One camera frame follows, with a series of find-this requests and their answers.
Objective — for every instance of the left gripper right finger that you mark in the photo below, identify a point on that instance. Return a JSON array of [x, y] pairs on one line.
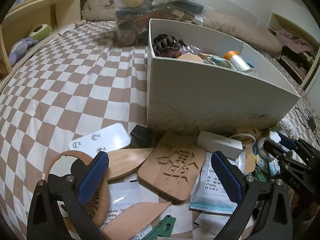
[[267, 201]]

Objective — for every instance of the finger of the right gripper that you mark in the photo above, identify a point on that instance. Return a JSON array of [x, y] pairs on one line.
[[284, 143]]

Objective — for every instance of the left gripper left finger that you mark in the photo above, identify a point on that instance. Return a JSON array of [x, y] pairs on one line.
[[74, 190]]

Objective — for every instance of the carved wooden plaque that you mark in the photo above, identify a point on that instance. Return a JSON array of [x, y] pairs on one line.
[[173, 166]]

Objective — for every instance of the white long slim box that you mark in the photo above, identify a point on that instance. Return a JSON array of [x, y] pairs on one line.
[[211, 142]]

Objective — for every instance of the blue white mask packet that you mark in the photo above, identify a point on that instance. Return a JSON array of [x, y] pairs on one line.
[[210, 196]]

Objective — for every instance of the pink triangular leather piece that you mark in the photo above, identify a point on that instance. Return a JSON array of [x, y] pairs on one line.
[[133, 220]]

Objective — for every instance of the leaf-shaped wooden piece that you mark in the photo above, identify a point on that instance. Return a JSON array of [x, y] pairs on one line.
[[125, 161]]

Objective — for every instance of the white remote control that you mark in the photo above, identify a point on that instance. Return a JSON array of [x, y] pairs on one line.
[[110, 138]]

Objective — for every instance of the green plastic clothes peg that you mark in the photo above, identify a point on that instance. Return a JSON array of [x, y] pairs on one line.
[[163, 229]]

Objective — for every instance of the black small charger block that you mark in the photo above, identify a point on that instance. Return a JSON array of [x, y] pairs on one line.
[[142, 136]]

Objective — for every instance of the white cardboard shoe box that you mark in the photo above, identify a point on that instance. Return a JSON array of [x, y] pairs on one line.
[[186, 97]]

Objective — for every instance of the checkered bed sheet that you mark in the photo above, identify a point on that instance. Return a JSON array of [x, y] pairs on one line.
[[78, 84]]

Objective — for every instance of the black hair claw clip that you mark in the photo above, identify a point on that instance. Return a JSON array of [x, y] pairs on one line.
[[166, 46]]

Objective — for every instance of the purple plush toy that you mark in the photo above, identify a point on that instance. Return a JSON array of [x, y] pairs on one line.
[[19, 49]]

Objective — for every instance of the avocado plush toy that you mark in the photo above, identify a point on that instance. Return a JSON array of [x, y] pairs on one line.
[[40, 32]]

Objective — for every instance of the wooden headboard shelf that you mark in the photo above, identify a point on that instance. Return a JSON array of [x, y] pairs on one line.
[[23, 18]]

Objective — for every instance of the clear plastic storage bin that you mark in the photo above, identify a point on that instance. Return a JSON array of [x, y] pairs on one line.
[[132, 17]]

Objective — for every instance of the beige fluffy blanket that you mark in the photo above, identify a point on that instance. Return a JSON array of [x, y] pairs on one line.
[[260, 39]]

